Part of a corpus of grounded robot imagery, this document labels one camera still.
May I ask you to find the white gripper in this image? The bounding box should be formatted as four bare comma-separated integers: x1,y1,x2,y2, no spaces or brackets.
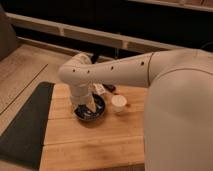
70,87,96,112

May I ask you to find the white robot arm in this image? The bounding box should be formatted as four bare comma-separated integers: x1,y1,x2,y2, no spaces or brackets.
59,48,213,171

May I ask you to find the dark ceramic bowl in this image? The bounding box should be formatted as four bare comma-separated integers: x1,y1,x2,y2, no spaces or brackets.
74,94,105,121

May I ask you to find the small dark object on table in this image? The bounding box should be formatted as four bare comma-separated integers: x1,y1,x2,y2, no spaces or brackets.
103,84,116,92

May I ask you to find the white paper cup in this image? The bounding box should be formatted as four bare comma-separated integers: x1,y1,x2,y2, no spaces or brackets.
111,95,127,113

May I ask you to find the wooden table board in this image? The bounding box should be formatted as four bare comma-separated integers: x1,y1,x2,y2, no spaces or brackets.
39,84,147,171

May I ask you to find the dark grey floor mat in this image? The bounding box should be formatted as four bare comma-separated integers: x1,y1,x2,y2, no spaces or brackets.
0,82,54,169

